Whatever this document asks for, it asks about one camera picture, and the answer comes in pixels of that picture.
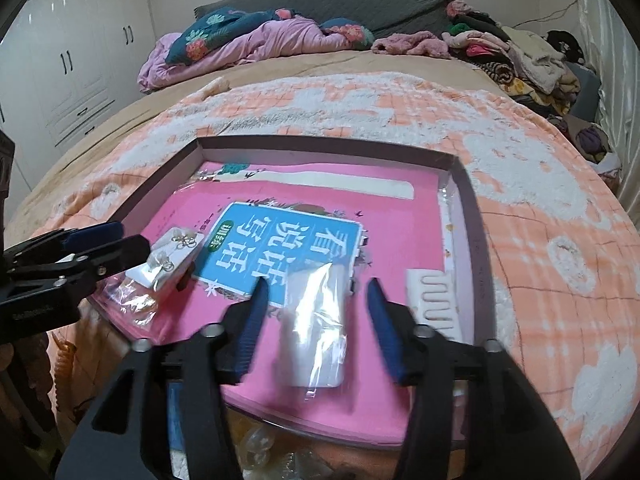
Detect white card with earrings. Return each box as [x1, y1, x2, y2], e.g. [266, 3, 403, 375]
[125, 226, 204, 292]

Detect white earring card packet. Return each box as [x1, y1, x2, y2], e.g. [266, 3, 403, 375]
[278, 260, 350, 401]

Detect blue jewelry box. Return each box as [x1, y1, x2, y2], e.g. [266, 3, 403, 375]
[167, 382, 186, 452]

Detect white comb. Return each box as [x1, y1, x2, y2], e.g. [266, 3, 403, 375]
[406, 269, 463, 342]

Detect clear bag with trinkets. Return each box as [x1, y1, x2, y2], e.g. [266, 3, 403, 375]
[271, 450, 334, 480]

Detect pink book with blue label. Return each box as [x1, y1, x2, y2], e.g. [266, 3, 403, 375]
[94, 162, 454, 446]

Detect brown cardboard tray box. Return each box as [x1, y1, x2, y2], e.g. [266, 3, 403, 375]
[91, 136, 496, 448]

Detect peach checked fleece blanket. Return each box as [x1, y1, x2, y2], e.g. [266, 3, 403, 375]
[6, 72, 639, 476]

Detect white wardrobe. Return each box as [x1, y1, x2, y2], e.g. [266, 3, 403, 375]
[1, 0, 155, 218]

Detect tan bed sheet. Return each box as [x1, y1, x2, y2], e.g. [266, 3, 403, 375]
[4, 51, 504, 243]

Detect teal floral pillow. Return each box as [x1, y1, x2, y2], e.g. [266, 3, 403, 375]
[165, 6, 295, 66]

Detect pink quilt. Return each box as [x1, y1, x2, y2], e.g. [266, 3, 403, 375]
[137, 15, 374, 93]

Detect bag of clothes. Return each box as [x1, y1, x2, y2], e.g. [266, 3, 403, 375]
[549, 115, 622, 178]

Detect pile of folded clothes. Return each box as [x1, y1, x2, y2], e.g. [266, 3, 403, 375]
[442, 0, 585, 117]

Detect pink fuzzy garment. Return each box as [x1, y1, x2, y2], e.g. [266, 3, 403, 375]
[371, 30, 450, 58]

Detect grey headboard cover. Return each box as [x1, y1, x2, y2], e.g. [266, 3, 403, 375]
[194, 0, 452, 38]

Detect cream striped curtain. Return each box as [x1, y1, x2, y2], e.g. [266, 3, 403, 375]
[578, 0, 639, 224]

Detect yellow hair ties in bag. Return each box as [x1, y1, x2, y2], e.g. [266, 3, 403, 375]
[96, 271, 162, 328]

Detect black wall cable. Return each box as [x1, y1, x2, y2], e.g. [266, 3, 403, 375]
[512, 0, 584, 28]

